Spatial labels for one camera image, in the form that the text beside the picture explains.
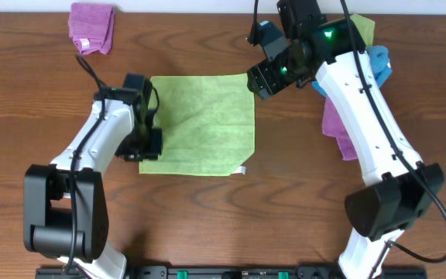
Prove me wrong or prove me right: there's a green microfiber cloth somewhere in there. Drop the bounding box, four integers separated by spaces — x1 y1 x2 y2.
139 74 256 176

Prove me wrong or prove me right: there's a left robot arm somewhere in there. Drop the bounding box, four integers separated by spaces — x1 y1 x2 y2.
23 84 163 278

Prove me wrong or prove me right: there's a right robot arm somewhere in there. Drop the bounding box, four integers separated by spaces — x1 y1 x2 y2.
247 16 444 278

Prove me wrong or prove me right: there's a purple cloth in pile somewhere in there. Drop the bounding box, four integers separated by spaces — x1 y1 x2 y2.
322 97 358 160

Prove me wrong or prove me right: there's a green cloth in pile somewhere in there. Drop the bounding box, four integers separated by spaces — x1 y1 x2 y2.
350 14 376 48

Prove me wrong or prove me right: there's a blue cloth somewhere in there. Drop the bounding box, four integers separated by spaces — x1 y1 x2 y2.
310 45 393 98

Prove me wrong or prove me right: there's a folded purple cloth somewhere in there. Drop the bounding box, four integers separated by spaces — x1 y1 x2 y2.
68 2 115 55

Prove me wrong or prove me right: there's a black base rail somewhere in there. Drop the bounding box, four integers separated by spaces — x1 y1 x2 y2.
34 264 428 279

